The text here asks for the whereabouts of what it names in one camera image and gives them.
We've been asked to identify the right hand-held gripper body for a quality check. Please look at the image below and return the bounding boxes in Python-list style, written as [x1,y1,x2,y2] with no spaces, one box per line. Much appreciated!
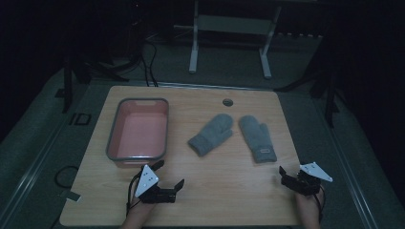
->
[281,161,333,197]

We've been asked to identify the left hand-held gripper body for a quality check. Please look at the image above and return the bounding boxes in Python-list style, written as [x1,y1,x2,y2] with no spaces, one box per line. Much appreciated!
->
[134,164,177,204]

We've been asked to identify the person's right hand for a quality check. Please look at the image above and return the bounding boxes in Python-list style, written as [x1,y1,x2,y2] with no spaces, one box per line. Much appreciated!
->
[293,190,326,219]

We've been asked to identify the person's left hand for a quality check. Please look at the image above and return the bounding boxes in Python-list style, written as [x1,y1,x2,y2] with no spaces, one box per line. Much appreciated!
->
[126,197,157,221]

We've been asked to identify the pink basin with grey rim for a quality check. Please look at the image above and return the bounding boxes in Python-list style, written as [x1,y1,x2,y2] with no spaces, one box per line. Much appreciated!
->
[105,97,170,169]

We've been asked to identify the grey mitten with label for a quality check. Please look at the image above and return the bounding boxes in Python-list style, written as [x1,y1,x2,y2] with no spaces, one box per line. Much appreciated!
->
[238,114,278,164]

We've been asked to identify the plain grey mitten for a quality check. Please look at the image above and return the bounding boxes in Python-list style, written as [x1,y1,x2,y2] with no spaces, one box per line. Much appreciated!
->
[187,113,234,157]

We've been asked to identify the grey tape piece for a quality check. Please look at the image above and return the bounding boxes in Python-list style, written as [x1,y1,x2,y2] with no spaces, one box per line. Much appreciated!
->
[59,189,82,203]

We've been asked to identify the black stand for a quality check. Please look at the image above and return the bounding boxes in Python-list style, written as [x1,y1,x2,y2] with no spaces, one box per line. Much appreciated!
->
[275,18,341,129]
[54,55,130,115]

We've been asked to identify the white metal stand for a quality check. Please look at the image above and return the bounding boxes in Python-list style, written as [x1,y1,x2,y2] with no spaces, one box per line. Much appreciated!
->
[174,0,283,80]

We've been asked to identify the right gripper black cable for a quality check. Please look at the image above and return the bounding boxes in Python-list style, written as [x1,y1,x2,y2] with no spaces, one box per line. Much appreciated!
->
[313,184,327,222]

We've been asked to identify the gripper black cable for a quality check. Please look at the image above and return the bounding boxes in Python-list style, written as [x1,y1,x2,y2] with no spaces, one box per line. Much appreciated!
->
[313,184,327,222]
[125,173,144,218]

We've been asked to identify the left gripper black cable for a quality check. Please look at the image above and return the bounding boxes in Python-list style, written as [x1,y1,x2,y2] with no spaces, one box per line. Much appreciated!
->
[125,173,144,218]

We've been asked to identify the looped black floor cable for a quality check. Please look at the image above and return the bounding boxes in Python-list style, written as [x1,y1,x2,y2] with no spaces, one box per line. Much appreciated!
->
[53,164,80,190]

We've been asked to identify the black floor bracket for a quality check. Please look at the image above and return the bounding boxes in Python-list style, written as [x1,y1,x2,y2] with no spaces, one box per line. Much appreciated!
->
[69,112,93,126]

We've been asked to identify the black floor cables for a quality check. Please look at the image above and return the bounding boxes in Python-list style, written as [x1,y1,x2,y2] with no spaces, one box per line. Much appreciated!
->
[139,39,160,88]

